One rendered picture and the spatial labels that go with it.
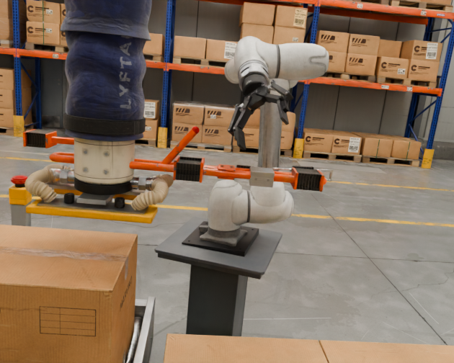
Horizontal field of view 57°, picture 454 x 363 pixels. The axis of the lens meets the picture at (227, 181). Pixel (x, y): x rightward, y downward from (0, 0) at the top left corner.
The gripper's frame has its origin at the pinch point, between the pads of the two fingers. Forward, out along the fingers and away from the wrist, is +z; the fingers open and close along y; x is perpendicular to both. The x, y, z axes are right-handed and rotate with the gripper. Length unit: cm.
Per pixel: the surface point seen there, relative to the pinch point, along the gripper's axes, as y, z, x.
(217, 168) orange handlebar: -20.8, -5.0, 7.3
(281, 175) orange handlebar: -5.9, -0.5, 18.0
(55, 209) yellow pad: -54, 10, -22
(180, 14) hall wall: -284, -778, 241
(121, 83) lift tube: -24.0, -13.3, -28.1
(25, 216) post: -114, -28, -5
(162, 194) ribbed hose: -31.8, 5.6, -4.2
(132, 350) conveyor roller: -84, 26, 33
